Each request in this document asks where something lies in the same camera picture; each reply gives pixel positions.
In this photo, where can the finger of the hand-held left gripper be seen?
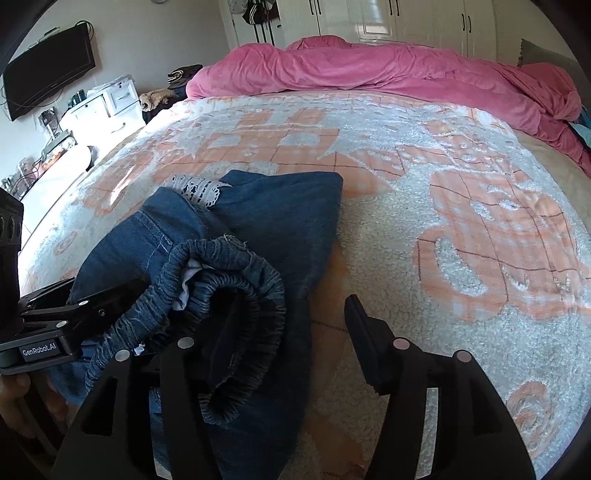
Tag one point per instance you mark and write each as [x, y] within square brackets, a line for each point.
[46, 295]
[83, 307]

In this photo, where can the white wardrobe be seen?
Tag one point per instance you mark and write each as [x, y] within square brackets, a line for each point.
[415, 23]

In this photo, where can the peach and white fleece blanket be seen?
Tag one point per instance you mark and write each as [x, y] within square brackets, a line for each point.
[461, 207]

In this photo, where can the black wall television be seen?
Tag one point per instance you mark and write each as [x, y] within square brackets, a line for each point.
[46, 69]

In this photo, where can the person's left hand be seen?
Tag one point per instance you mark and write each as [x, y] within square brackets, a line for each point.
[55, 401]

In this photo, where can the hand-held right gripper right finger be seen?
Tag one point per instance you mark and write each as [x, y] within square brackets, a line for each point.
[364, 341]

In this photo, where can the pink duvet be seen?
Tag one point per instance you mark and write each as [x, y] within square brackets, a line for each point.
[369, 69]

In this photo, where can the grey pillow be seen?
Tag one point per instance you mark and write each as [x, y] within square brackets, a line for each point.
[545, 57]

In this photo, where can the white drawer cabinet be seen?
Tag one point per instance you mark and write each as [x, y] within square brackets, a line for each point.
[120, 106]

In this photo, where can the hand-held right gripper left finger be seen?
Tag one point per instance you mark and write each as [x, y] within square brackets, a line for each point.
[184, 369]

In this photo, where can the hanging black and white bags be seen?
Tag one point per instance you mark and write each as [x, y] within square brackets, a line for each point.
[258, 11]

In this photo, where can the dark folded clothes stack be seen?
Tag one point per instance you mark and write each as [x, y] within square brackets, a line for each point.
[184, 76]

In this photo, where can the light blue cloth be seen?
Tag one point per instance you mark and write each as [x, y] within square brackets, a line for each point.
[584, 131]

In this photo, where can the beige clothing pile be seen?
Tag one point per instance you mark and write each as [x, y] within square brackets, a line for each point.
[157, 99]

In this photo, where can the blue denim pants with lace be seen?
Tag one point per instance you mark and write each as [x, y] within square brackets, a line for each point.
[286, 230]

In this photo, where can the white desk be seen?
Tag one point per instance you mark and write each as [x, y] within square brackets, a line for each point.
[51, 184]

